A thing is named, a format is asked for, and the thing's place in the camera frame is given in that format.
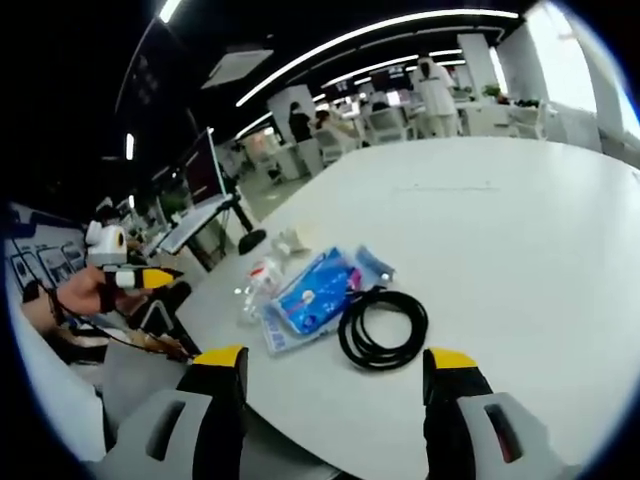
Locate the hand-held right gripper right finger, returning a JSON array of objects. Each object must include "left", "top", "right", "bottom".
[{"left": 422, "top": 347, "right": 557, "bottom": 480}]

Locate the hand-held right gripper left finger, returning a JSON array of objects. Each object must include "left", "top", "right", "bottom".
[{"left": 92, "top": 344, "right": 250, "bottom": 480}]

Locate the clear plastic bag red label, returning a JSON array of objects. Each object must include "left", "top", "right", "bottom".
[{"left": 233, "top": 256, "right": 287, "bottom": 327}]

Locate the black cable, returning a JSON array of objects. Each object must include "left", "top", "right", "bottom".
[{"left": 337, "top": 288, "right": 430, "bottom": 373}]

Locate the large blue plastic package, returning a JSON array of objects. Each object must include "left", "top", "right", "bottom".
[{"left": 261, "top": 246, "right": 362, "bottom": 357}]

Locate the small white packet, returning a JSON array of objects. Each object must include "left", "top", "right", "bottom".
[{"left": 271, "top": 224, "right": 322, "bottom": 257}]

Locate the small blue plastic package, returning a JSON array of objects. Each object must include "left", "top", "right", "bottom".
[{"left": 351, "top": 244, "right": 397, "bottom": 292}]

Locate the person's left hand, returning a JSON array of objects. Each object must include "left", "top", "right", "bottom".
[{"left": 57, "top": 267, "right": 151, "bottom": 317}]

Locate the tilted white board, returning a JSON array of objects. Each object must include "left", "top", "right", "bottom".
[{"left": 163, "top": 196, "right": 236, "bottom": 254}]

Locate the black round stand base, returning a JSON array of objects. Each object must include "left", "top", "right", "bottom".
[{"left": 237, "top": 229, "right": 267, "bottom": 256}]

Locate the dark monitor on stand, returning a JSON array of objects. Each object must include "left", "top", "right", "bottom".
[{"left": 181, "top": 126, "right": 242, "bottom": 211}]

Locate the person's white garment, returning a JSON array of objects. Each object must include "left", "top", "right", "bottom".
[{"left": 9, "top": 299, "right": 117, "bottom": 464}]

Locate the white table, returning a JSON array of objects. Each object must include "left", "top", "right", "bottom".
[{"left": 102, "top": 137, "right": 640, "bottom": 480}]

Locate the ceiling air vent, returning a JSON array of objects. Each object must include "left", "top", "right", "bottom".
[{"left": 201, "top": 46, "right": 275, "bottom": 90}]

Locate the white office chair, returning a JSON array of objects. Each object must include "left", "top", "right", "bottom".
[{"left": 367, "top": 107, "right": 414, "bottom": 146}]

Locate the long ceiling light strip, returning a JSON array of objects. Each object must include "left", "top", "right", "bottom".
[{"left": 234, "top": 8, "right": 521, "bottom": 108}]

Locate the wall poster panel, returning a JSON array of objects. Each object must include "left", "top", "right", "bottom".
[{"left": 8, "top": 234, "right": 87, "bottom": 294}]

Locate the thin wrist cable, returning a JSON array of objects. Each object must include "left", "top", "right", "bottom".
[{"left": 48, "top": 289, "right": 197, "bottom": 362}]

